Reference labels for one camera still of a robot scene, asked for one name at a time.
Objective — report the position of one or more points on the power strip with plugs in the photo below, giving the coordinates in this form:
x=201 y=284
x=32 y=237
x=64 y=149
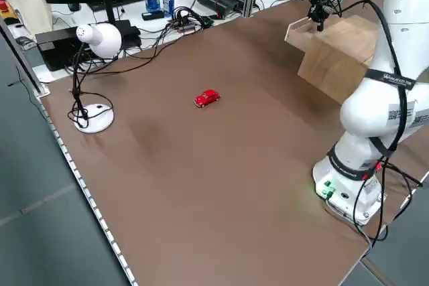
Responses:
x=184 y=23

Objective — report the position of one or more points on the flat black device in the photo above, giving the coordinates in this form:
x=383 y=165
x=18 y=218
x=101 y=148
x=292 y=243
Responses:
x=152 y=15

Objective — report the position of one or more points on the black box device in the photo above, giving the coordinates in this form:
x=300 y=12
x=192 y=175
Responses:
x=53 y=55

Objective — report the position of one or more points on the black computer mouse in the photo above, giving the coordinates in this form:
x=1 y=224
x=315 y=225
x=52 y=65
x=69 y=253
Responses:
x=74 y=7

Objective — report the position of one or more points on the red toy car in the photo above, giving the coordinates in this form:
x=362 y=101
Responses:
x=206 y=98

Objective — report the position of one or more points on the red emergency stop button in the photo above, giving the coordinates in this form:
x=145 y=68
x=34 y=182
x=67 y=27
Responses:
x=4 y=6

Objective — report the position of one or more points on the small blue label bottle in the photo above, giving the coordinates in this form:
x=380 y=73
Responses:
x=153 y=4

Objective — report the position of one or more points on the light wooden cabinet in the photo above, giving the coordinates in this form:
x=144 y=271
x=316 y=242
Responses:
x=335 y=65

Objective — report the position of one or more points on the white desk lamp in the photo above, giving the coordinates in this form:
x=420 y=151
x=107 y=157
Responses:
x=104 y=39

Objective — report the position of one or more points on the wooden drawer with white front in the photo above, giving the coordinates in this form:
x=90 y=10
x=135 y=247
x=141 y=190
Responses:
x=296 y=36

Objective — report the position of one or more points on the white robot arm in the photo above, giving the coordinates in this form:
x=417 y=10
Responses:
x=368 y=115

